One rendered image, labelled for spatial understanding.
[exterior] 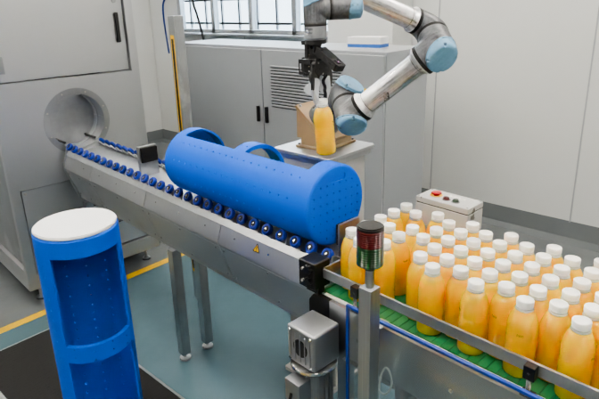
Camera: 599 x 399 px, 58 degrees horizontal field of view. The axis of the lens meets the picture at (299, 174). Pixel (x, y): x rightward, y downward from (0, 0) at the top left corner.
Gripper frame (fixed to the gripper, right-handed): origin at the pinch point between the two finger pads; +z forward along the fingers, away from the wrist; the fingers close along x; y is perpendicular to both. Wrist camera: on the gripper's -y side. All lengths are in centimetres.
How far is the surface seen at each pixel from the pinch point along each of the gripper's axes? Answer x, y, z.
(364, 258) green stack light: 44, -55, 24
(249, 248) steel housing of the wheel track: 19, 22, 55
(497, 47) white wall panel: -262, 68, 7
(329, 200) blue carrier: 9.0, -10.8, 31.3
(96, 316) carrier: 63, 68, 84
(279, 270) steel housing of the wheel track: 20, 4, 58
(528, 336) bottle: 23, -85, 42
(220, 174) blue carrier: 19.2, 36.0, 28.8
